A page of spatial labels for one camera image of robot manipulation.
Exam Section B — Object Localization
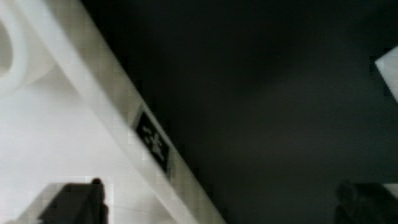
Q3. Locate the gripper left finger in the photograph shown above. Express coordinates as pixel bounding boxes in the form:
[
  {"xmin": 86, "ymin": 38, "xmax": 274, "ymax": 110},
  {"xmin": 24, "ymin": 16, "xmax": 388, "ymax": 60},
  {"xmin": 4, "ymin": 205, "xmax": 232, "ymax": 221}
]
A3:
[{"xmin": 40, "ymin": 179, "xmax": 109, "ymax": 224}]

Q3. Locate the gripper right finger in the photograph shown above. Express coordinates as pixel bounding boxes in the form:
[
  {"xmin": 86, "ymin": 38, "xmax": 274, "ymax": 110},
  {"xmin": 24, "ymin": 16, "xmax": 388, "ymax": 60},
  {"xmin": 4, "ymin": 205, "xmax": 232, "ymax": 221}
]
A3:
[{"xmin": 335, "ymin": 181, "xmax": 398, "ymax": 224}]

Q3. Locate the white square table top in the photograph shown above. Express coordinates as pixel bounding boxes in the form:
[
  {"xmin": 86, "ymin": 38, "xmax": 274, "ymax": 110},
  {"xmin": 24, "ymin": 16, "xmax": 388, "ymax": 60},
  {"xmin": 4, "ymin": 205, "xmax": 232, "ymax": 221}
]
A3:
[{"xmin": 0, "ymin": 0, "xmax": 228, "ymax": 224}]

